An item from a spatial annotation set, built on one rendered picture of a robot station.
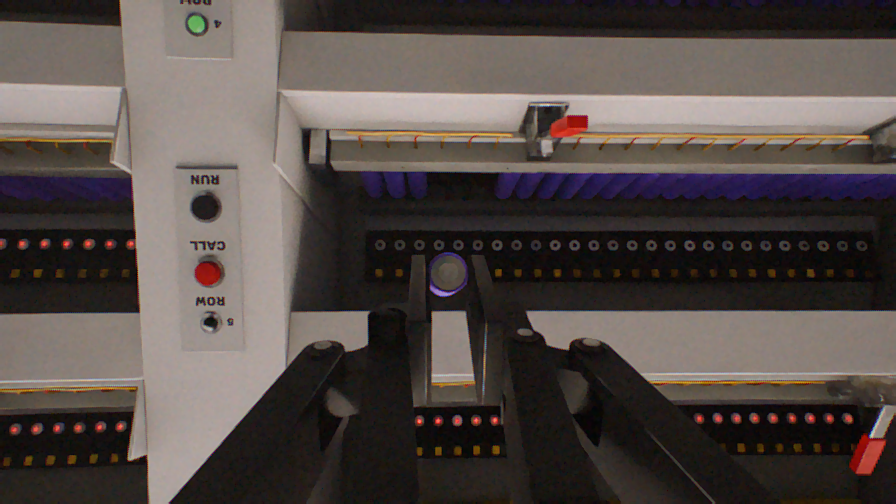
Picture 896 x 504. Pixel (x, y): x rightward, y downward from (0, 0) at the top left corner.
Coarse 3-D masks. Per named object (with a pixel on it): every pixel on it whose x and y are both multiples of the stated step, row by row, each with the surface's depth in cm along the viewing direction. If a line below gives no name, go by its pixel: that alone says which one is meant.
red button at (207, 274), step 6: (198, 264) 30; (204, 264) 30; (210, 264) 30; (216, 264) 31; (198, 270) 30; (204, 270) 30; (210, 270) 30; (216, 270) 30; (198, 276) 30; (204, 276) 30; (210, 276) 30; (216, 276) 30; (204, 282) 30; (210, 282) 30; (216, 282) 31
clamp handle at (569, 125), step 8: (560, 120) 27; (568, 120) 25; (576, 120) 25; (584, 120) 26; (552, 128) 28; (560, 128) 27; (568, 128) 26; (576, 128) 26; (584, 128) 26; (544, 136) 31; (552, 136) 29; (560, 136) 29; (568, 136) 29; (544, 144) 32; (544, 152) 32; (552, 152) 32
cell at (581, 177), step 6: (570, 174) 41; (576, 174) 40; (582, 174) 39; (588, 174) 39; (564, 180) 43; (570, 180) 41; (576, 180) 41; (582, 180) 40; (564, 186) 43; (570, 186) 42; (576, 186) 42; (558, 192) 45; (564, 192) 44; (570, 192) 43; (564, 198) 45
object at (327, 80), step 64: (320, 64) 31; (384, 64) 31; (448, 64) 31; (512, 64) 31; (576, 64) 31; (640, 64) 32; (704, 64) 32; (768, 64) 32; (832, 64) 32; (320, 128) 35; (384, 128) 35; (448, 128) 35; (512, 128) 35; (640, 128) 35; (704, 128) 35; (768, 128) 36; (832, 128) 36; (320, 192) 41
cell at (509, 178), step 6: (504, 174) 40; (510, 174) 39; (516, 174) 39; (498, 180) 42; (504, 180) 41; (510, 180) 40; (516, 180) 40; (498, 186) 43; (504, 186) 42; (510, 186) 42; (498, 192) 44; (504, 192) 43; (510, 192) 43; (504, 198) 45
